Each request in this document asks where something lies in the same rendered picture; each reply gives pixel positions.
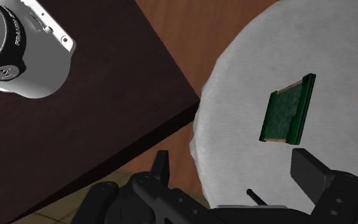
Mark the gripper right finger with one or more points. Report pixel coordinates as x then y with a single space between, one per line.
336 192

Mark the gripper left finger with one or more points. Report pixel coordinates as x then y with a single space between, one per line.
154 198

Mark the black thin pen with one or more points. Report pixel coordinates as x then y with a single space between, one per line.
256 197

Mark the green book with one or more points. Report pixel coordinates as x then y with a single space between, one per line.
285 111

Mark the dark brown robot stand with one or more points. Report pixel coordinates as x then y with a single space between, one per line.
104 102

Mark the white round fabric stool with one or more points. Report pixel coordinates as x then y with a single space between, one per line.
259 46

